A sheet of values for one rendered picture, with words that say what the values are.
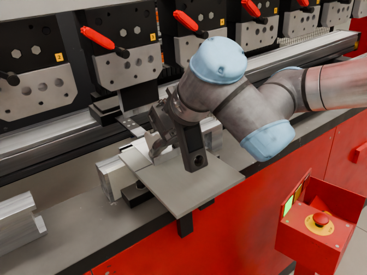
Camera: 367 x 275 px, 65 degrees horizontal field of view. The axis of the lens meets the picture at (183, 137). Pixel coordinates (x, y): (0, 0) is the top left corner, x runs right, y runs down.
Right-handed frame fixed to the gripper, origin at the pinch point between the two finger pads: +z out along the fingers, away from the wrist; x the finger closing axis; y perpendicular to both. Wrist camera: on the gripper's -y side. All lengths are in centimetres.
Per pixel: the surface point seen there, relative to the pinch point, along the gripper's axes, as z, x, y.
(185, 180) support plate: -6.6, 1.8, -8.9
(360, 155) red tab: 27, -97, -33
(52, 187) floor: 172, 20, 46
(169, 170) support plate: -3.3, 2.5, -5.0
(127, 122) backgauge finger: 13.9, -0.1, 15.8
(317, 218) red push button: -2.2, -28.1, -33.0
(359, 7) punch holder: -12, -90, 17
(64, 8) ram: -21.9, 13.3, 26.3
